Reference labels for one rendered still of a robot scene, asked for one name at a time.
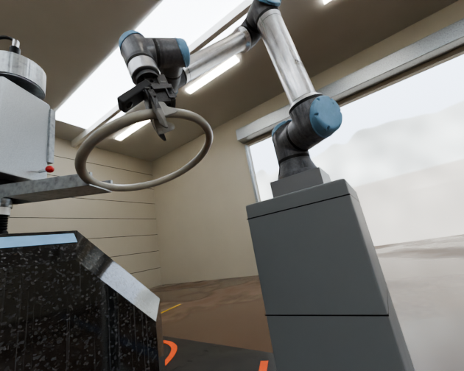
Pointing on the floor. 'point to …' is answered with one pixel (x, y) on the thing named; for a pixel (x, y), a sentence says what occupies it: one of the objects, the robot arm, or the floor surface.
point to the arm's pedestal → (324, 283)
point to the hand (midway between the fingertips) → (161, 131)
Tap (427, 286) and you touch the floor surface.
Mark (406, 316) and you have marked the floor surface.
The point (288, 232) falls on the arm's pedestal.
